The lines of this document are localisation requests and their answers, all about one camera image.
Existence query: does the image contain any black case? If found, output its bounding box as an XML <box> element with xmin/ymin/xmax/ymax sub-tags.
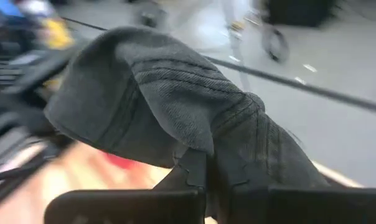
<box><xmin>265</xmin><ymin>0</ymin><xmax>339</xmax><ymax>27</ymax></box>

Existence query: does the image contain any dark grey towel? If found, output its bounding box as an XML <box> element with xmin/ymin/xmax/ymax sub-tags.
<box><xmin>44</xmin><ymin>26</ymin><xmax>332</xmax><ymax>191</ymax></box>

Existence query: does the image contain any computer monitor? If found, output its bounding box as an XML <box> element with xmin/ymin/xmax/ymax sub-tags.
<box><xmin>0</xmin><ymin>0</ymin><xmax>24</xmax><ymax>18</ymax></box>

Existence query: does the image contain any pink plastic tray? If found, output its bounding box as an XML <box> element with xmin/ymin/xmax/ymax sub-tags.
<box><xmin>105</xmin><ymin>151</ymin><xmax>138</xmax><ymax>170</ymax></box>

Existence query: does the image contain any coiled black cable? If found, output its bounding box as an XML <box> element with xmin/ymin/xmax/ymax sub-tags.
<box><xmin>261</xmin><ymin>27</ymin><xmax>290</xmax><ymax>63</ymax></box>

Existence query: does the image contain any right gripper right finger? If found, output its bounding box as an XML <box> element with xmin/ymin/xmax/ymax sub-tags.
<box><xmin>210</xmin><ymin>155</ymin><xmax>250</xmax><ymax>190</ymax></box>

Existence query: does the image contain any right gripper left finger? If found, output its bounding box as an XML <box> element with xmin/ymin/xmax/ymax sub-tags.
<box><xmin>152</xmin><ymin>148</ymin><xmax>208</xmax><ymax>191</ymax></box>

